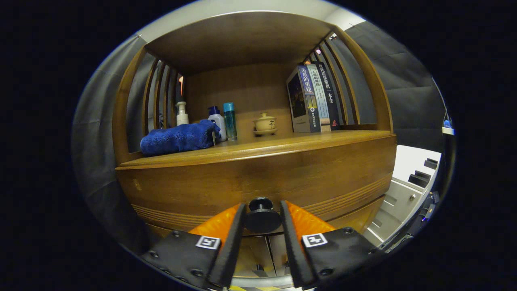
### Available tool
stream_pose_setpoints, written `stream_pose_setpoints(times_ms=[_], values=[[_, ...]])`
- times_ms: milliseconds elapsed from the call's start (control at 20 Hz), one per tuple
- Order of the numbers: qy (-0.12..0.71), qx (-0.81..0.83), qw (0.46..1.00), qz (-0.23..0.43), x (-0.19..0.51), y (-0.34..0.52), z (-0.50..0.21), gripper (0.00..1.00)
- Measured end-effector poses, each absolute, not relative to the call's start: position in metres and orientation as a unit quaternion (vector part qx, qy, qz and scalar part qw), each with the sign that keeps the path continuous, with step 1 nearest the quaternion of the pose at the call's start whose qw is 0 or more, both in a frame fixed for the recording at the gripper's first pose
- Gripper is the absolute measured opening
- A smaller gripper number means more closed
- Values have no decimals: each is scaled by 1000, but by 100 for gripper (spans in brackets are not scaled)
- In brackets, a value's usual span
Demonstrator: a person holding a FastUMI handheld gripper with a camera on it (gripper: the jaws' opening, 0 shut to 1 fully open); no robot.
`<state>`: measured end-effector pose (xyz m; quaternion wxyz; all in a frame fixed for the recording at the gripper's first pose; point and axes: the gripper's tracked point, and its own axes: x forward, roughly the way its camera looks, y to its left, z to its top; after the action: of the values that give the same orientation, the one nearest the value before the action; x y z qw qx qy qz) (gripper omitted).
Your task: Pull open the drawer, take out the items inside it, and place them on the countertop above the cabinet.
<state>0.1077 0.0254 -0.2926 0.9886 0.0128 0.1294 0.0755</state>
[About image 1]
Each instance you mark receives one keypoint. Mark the white pump bottle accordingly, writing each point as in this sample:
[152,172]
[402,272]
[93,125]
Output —
[182,117]

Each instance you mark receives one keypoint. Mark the blue towel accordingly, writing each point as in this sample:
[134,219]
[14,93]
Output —
[177,137]

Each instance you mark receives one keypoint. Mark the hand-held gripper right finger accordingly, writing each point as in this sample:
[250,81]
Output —
[293,246]

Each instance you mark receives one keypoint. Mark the black backdrop cloth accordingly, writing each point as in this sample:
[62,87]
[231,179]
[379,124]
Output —
[404,101]

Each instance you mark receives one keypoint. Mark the white desk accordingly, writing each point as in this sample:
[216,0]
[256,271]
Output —
[448,130]

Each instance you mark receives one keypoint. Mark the white filing cabinet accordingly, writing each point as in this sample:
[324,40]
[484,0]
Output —
[408,161]

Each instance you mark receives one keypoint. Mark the beige lidded teacup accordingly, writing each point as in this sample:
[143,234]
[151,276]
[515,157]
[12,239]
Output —
[265,123]

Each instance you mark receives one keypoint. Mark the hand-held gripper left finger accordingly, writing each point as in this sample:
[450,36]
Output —
[230,246]

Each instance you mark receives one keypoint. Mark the wooden drawer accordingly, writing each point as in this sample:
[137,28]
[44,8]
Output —
[262,173]

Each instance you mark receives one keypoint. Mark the book with dark cover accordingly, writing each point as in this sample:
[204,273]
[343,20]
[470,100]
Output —
[299,101]

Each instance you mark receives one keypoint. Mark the small blue object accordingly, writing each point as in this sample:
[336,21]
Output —
[447,124]

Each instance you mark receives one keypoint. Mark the white bottle with blue cap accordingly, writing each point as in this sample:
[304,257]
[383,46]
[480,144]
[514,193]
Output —
[218,121]

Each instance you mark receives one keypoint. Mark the book with light blue spine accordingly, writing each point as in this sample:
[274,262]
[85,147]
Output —
[321,101]

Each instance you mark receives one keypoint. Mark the wooden cabinet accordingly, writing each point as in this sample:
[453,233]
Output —
[242,89]

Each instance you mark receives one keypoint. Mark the teal bottle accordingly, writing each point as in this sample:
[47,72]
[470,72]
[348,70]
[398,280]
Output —
[230,121]

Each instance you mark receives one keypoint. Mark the book with black spine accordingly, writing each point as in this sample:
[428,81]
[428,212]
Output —
[329,93]

